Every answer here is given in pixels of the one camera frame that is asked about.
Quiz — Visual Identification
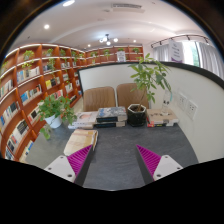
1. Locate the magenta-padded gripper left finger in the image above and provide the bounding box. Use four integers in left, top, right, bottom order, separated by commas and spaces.
44, 144, 94, 187

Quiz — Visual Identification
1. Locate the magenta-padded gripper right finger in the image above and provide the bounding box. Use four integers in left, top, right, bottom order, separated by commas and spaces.
134, 144, 184, 185

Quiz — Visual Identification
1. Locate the cream and tan towel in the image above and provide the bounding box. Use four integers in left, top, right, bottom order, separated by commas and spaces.
63, 128, 99, 157

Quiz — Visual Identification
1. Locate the thin red and black book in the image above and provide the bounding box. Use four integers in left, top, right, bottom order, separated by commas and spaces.
146, 121, 175, 129

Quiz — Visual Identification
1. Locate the beige boxed book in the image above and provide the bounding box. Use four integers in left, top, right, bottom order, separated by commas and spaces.
146, 108, 180, 125

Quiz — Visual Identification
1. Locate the white book with face cover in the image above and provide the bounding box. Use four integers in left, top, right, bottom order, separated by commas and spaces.
74, 111, 99, 125

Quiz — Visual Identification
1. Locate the leafy plant in black pot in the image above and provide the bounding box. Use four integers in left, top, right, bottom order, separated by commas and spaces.
127, 53, 173, 128

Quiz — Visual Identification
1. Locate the green plant in white pot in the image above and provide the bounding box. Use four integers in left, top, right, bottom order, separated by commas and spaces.
35, 94, 78, 141

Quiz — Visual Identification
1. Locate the thick dark-spined book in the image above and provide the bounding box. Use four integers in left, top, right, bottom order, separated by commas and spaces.
94, 120, 127, 130

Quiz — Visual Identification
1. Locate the book with dark mottled cover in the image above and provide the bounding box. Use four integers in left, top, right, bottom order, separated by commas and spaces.
95, 106, 128, 123

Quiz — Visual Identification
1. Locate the clear plastic bottle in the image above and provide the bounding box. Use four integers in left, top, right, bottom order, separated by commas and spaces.
162, 89, 173, 116

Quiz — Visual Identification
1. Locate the brown padded chair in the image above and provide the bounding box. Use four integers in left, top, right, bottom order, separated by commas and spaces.
115, 82, 150, 109
82, 86, 117, 113

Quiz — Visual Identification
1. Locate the orange bookshelf unit with books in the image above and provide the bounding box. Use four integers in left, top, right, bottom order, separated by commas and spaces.
0, 42, 145, 164

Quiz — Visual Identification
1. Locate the small white sign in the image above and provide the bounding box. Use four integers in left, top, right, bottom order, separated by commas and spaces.
116, 50, 127, 63

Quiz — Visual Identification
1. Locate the hanging white banner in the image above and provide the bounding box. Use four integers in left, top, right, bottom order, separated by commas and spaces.
168, 40, 185, 64

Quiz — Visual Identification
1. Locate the white curtain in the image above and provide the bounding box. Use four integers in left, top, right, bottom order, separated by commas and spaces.
153, 41, 224, 78

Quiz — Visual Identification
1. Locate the cluster ceiling lamp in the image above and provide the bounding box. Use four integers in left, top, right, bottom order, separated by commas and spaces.
98, 33, 119, 47

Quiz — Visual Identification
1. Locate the ceiling air vent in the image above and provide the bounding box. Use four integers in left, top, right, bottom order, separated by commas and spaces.
110, 3, 146, 14

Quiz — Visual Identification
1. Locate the white wall socket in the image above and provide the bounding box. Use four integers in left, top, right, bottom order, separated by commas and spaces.
186, 99, 199, 121
178, 93, 188, 111

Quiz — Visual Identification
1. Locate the black track light rail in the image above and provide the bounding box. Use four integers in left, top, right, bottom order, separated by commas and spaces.
149, 33, 211, 50

